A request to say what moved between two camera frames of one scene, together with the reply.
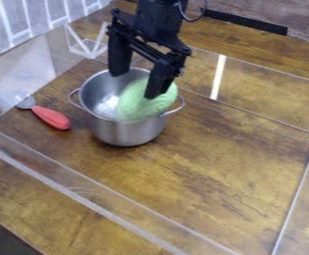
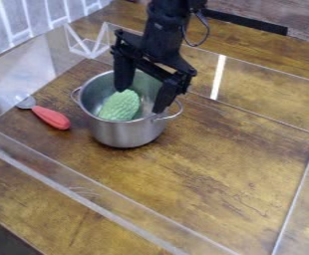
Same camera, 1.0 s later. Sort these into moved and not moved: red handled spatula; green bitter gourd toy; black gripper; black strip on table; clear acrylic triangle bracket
Moved: green bitter gourd toy; black gripper
Not moved: black strip on table; red handled spatula; clear acrylic triangle bracket
